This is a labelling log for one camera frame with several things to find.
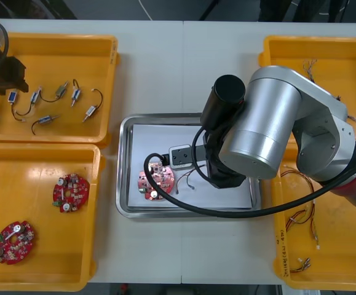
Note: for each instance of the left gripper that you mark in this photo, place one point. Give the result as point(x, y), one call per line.
point(2, 75)

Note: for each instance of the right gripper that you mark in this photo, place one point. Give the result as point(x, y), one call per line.
point(223, 179)

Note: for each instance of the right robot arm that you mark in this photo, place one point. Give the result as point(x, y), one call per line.
point(273, 123)

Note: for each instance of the yellow-orange plastic bin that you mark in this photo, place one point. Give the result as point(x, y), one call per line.
point(334, 49)
point(57, 52)
point(42, 246)
point(343, 246)

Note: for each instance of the round red circuit board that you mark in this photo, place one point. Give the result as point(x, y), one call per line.
point(79, 187)
point(18, 246)
point(165, 181)

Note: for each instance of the dark furniture base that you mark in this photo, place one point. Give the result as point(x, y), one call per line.
point(27, 9)

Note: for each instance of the solenoid with white label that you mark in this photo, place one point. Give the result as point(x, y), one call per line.
point(90, 112)

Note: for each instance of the steel tray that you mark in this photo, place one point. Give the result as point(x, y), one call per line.
point(124, 172)

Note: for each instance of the black stand leg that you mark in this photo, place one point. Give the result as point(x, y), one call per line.
point(210, 10)

